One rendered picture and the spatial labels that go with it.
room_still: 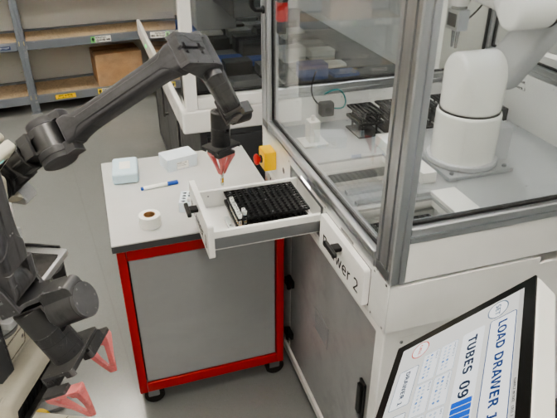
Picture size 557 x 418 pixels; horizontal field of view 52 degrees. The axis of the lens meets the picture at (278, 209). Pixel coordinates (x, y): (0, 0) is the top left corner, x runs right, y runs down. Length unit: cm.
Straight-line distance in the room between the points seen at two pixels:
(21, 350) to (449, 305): 102
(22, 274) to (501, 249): 104
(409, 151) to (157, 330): 123
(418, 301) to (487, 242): 21
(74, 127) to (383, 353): 90
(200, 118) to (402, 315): 137
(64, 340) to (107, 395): 146
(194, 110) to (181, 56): 125
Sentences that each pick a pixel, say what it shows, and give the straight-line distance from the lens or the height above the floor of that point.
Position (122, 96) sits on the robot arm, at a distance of 125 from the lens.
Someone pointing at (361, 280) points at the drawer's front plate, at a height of 89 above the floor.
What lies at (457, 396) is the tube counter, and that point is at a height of 110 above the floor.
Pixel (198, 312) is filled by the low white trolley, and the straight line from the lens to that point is 207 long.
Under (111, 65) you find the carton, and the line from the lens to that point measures 533.
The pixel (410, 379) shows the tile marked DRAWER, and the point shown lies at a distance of 104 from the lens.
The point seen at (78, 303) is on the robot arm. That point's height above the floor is 120.
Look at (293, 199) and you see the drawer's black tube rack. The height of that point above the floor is 90.
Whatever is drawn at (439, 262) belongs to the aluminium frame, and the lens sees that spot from 137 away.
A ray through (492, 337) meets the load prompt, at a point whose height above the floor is 114.
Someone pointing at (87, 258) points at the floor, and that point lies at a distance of 320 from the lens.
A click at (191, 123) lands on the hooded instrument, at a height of 85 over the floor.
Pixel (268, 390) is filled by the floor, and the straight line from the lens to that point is 236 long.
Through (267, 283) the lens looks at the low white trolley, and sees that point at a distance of 207.
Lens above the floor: 176
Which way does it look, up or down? 30 degrees down
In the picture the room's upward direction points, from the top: straight up
